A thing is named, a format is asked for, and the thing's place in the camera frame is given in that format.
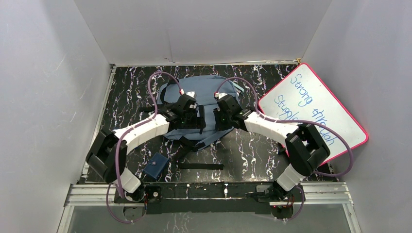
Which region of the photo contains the blue student backpack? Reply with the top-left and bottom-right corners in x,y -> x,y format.
140,75 -> 245,171

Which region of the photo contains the navy snap wallet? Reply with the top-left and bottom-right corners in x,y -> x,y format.
143,153 -> 169,180

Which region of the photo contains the teal eraser case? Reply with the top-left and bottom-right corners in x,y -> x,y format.
232,82 -> 244,94

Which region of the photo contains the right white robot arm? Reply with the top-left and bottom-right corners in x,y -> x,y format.
213,93 -> 330,201

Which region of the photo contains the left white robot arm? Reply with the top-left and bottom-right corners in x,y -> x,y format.
86,91 -> 200,202

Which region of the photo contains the pink framed whiteboard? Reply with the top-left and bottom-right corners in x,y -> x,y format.
258,63 -> 369,149

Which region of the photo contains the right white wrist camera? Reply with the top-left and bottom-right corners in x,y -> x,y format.
215,93 -> 227,100

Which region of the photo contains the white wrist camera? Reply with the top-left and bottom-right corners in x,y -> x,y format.
185,91 -> 196,99
215,93 -> 227,100

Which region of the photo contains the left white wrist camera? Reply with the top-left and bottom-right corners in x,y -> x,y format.
185,91 -> 196,99

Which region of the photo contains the black front rail frame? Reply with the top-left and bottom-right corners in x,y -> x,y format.
145,182 -> 279,214

